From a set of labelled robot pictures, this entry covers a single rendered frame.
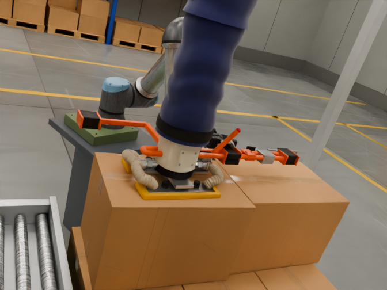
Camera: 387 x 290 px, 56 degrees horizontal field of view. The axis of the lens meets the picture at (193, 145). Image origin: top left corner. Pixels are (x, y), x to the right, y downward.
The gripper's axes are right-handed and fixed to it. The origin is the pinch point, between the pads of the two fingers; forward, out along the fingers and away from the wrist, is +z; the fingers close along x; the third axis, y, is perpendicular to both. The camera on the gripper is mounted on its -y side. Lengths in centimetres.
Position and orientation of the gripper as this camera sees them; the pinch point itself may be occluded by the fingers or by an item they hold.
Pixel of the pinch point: (232, 154)
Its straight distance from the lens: 162.1
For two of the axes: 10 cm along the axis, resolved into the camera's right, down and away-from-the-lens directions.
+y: -8.8, -0.6, -4.7
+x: 2.7, -8.8, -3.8
